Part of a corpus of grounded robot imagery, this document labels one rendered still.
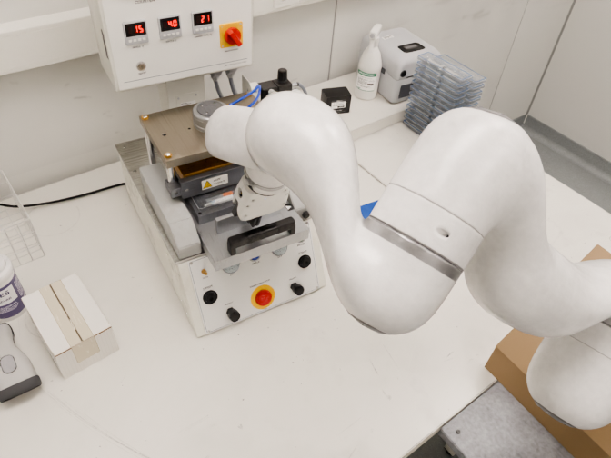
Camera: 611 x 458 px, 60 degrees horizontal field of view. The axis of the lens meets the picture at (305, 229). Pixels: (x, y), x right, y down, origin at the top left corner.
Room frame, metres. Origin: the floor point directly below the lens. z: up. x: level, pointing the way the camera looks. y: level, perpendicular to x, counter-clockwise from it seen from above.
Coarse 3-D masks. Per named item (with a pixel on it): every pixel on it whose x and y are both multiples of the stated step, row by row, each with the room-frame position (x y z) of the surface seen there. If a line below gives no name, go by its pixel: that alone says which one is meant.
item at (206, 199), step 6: (228, 186) 0.89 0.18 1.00; (234, 186) 0.89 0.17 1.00; (210, 192) 0.86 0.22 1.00; (216, 192) 0.86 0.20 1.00; (222, 192) 0.87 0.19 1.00; (228, 192) 0.87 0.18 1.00; (234, 192) 0.87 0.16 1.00; (198, 198) 0.84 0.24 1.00; (204, 198) 0.84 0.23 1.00; (210, 198) 0.84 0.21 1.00; (216, 198) 0.84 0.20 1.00; (222, 198) 0.85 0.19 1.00; (228, 198) 0.85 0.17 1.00; (198, 204) 0.82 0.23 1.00; (204, 204) 0.82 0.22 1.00; (210, 204) 0.82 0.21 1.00
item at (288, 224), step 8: (272, 224) 0.77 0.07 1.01; (280, 224) 0.78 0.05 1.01; (288, 224) 0.78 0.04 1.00; (248, 232) 0.75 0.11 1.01; (256, 232) 0.75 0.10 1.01; (264, 232) 0.75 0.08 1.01; (272, 232) 0.76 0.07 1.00; (280, 232) 0.77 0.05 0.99; (288, 232) 0.79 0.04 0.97; (232, 240) 0.72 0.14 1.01; (240, 240) 0.72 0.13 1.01; (248, 240) 0.73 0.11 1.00; (256, 240) 0.74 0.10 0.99; (232, 248) 0.71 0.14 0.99
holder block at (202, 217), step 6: (186, 198) 0.85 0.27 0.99; (192, 204) 0.83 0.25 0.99; (228, 204) 0.84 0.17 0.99; (234, 204) 0.84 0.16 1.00; (192, 210) 0.82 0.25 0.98; (210, 210) 0.81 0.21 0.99; (216, 210) 0.82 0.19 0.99; (222, 210) 0.82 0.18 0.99; (228, 210) 0.83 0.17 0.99; (198, 216) 0.79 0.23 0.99; (204, 216) 0.80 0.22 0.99; (210, 216) 0.81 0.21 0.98; (216, 216) 0.81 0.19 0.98; (198, 222) 0.79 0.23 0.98; (204, 222) 0.80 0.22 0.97
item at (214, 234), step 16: (208, 224) 0.80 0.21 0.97; (224, 224) 0.78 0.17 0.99; (240, 224) 0.80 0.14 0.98; (304, 224) 0.82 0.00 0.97; (208, 240) 0.75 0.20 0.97; (224, 240) 0.75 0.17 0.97; (272, 240) 0.77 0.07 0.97; (288, 240) 0.78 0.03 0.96; (208, 256) 0.72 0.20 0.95; (224, 256) 0.71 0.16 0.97; (240, 256) 0.72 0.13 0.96; (256, 256) 0.74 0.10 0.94
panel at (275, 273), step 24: (312, 240) 0.87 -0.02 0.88; (192, 264) 0.73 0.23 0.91; (240, 264) 0.77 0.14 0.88; (264, 264) 0.79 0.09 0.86; (288, 264) 0.82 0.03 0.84; (312, 264) 0.84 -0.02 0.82; (216, 288) 0.72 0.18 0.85; (240, 288) 0.74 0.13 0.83; (264, 288) 0.76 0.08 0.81; (288, 288) 0.79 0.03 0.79; (312, 288) 0.81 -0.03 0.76; (216, 312) 0.69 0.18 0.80; (240, 312) 0.72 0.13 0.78
